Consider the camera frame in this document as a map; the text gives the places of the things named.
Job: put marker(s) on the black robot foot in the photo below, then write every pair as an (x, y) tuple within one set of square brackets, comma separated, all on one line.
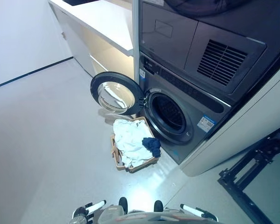
[(158, 205), (123, 204)]

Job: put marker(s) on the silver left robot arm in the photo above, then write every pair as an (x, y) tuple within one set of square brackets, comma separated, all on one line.
[(77, 220)]

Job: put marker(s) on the black left robot foot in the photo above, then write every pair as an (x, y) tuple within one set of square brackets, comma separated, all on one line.
[(123, 204)]

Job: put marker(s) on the grey front-load washing machine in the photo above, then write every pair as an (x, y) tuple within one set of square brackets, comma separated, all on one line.
[(200, 100)]

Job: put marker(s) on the small blue white sticker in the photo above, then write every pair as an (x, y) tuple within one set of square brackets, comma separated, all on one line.
[(142, 74)]

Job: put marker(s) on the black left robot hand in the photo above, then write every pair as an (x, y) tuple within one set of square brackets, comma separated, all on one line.
[(80, 211)]

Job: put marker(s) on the dark blue garment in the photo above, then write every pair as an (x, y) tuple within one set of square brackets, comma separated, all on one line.
[(152, 145)]

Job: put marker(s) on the black metal frame stand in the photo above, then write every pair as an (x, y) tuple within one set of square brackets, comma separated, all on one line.
[(238, 170)]

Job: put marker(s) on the woven tan laundry basket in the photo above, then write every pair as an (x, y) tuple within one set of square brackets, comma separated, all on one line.
[(147, 123)]

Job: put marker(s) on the silver left robot leg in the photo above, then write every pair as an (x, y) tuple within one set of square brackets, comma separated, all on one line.
[(110, 213)]

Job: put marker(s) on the grey dryer with vent grille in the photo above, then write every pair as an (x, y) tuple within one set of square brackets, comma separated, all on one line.
[(177, 46)]

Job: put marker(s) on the grey vertical side panel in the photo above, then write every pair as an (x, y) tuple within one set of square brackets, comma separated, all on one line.
[(135, 35)]

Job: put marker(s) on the black cooktop on counter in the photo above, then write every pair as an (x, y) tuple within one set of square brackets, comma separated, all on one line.
[(72, 2)]

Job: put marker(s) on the grey robot torso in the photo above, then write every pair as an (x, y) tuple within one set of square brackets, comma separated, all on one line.
[(151, 218)]

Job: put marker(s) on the white counter cabinet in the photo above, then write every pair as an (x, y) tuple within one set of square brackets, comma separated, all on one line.
[(102, 21)]

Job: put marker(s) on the round washing machine door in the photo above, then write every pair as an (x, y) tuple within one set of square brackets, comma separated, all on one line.
[(116, 93)]

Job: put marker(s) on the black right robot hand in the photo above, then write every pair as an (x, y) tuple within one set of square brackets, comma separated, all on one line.
[(207, 215)]

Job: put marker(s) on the black round dryer door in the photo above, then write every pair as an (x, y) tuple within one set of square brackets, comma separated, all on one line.
[(200, 5)]

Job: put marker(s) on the white appliance enclosure panel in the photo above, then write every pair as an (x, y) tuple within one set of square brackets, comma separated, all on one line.
[(235, 130)]

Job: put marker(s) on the white crumpled garment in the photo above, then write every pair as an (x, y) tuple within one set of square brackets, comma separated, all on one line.
[(130, 140)]

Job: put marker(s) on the black right robot foot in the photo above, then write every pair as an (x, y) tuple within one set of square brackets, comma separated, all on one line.
[(158, 205)]

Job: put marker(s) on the energy label sticker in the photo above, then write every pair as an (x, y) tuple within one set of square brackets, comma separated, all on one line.
[(206, 122)]

